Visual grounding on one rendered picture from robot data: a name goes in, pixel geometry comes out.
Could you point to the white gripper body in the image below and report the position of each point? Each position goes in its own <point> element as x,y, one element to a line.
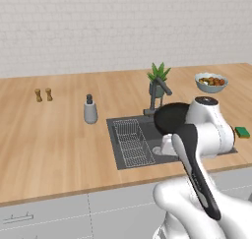
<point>167,145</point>

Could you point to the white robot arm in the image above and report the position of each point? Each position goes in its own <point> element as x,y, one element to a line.
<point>210,131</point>

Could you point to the grey soap dispenser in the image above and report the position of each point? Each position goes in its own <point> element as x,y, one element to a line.
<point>90,113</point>

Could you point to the pale bowl of fruit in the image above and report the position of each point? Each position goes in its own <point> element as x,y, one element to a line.
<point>211,83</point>

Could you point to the wooden shaker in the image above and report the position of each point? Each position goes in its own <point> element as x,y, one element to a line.
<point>38,96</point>
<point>49,94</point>

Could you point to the dark grey sink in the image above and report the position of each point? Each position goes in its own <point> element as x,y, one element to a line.
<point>149,131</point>

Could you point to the green sponge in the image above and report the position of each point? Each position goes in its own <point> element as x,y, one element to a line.
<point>242,131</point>

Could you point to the grey cupboard door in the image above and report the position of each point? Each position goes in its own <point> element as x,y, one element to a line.
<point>52,230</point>
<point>124,225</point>

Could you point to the green potted plant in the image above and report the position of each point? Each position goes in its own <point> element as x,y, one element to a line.
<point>158,75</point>

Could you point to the dark grey tap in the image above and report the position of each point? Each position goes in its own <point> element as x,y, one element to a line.
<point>153,102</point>

